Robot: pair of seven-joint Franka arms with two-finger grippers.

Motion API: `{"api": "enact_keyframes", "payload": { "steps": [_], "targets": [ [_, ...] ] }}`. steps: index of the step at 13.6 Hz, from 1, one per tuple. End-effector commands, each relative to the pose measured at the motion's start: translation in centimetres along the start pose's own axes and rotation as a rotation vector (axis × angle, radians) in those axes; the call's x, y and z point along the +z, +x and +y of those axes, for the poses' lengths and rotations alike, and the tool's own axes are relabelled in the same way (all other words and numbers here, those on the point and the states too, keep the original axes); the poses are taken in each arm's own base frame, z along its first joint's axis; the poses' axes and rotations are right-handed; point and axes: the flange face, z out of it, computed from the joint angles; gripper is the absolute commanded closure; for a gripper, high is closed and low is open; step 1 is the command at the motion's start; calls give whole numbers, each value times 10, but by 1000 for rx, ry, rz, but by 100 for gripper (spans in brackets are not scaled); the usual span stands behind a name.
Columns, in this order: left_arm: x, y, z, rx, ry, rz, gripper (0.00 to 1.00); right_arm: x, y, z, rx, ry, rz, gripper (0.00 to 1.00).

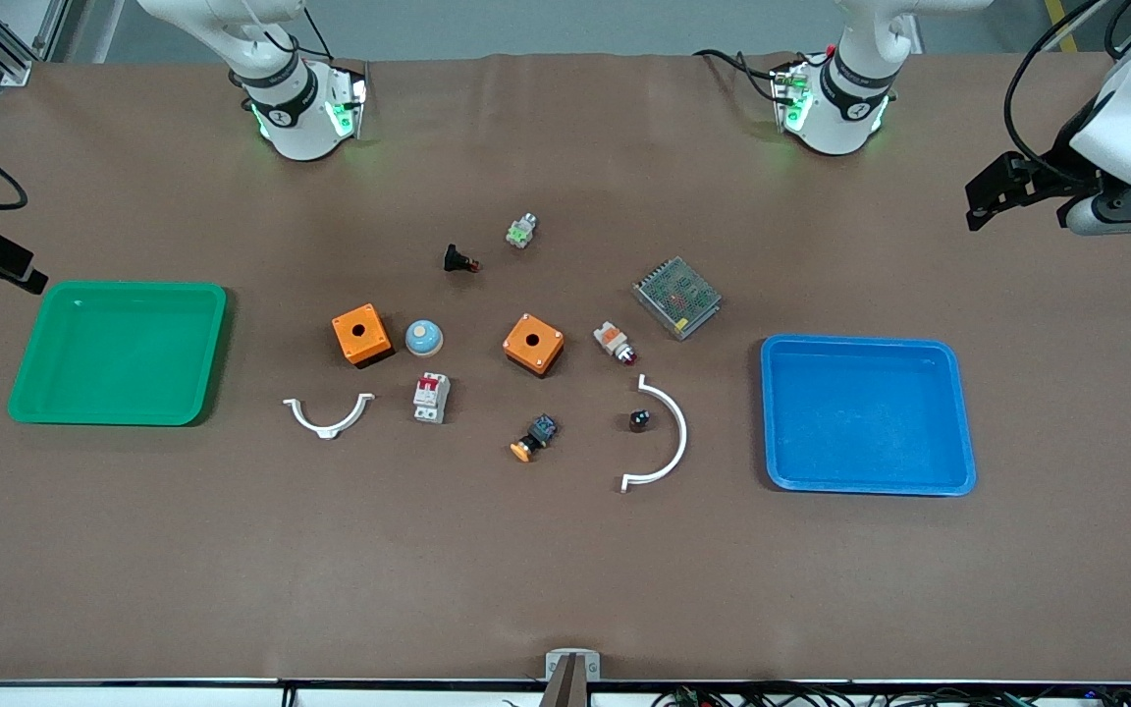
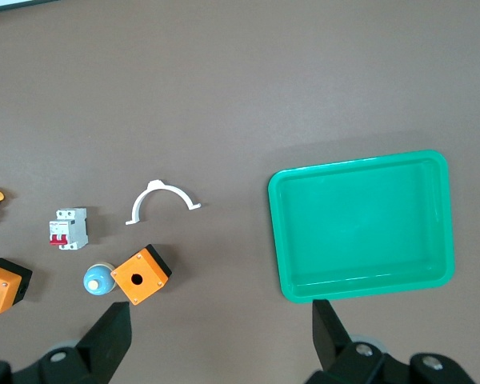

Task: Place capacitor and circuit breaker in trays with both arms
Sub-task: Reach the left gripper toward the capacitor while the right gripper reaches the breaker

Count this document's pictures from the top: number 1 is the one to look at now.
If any white red circuit breaker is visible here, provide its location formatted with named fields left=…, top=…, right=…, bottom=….
left=412, top=372, right=453, bottom=425

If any green plastic tray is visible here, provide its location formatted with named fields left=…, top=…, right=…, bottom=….
left=8, top=282, right=229, bottom=427

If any green-lit base module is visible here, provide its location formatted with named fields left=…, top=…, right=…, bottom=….
left=771, top=63, right=814, bottom=135
left=326, top=65, right=371, bottom=140

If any blue plastic tray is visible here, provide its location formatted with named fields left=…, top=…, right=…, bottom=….
left=760, top=335, right=978, bottom=497

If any metal mesh power supply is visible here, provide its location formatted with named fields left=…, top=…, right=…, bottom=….
left=631, top=256, right=724, bottom=342

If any orange button box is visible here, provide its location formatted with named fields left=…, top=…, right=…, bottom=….
left=332, top=303, right=396, bottom=370
left=502, top=313, right=566, bottom=379

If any white orange red pilot light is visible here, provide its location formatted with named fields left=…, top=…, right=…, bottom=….
left=592, top=319, right=640, bottom=367

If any orange pushbutton with blue block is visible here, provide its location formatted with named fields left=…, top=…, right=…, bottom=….
left=509, top=412, right=561, bottom=463

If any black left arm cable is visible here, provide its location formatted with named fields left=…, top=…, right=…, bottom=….
left=1003, top=0, right=1131, bottom=186

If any aluminium frame profile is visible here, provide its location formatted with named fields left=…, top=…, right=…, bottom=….
left=0, top=0, right=73, bottom=85

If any black base cable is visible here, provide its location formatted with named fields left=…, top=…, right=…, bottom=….
left=692, top=46, right=837, bottom=105

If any small white curved bracket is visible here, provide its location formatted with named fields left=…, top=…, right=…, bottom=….
left=282, top=392, right=377, bottom=441

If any large white curved bracket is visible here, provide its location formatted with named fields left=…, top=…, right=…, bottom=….
left=619, top=373, right=690, bottom=494

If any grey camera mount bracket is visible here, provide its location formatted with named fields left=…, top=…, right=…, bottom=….
left=538, top=649, right=603, bottom=707

